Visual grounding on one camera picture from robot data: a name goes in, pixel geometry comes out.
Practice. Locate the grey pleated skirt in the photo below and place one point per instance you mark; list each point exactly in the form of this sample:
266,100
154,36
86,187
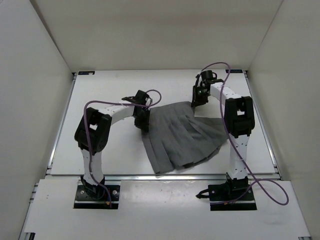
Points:
178,140

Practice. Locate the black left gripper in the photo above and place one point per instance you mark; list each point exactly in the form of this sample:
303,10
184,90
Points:
144,124

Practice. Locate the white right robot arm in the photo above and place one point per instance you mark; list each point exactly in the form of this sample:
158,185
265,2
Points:
237,113

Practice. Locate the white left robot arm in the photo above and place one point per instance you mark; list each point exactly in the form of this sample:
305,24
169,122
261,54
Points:
93,131

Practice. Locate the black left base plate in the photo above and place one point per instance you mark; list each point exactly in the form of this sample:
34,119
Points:
85,200

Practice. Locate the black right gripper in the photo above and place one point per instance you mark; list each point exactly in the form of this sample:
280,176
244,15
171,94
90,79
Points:
196,101

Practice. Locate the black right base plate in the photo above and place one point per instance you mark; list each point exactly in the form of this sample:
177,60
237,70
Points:
224,197

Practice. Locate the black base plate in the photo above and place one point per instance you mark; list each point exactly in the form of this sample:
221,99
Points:
224,197
85,200

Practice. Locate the blue corner label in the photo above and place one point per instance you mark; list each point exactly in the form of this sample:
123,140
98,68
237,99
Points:
86,73
234,71

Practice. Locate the left blue corner label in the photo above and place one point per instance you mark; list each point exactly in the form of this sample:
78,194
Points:
86,73

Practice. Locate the right blue corner label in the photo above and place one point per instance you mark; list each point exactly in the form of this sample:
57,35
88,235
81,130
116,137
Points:
234,71

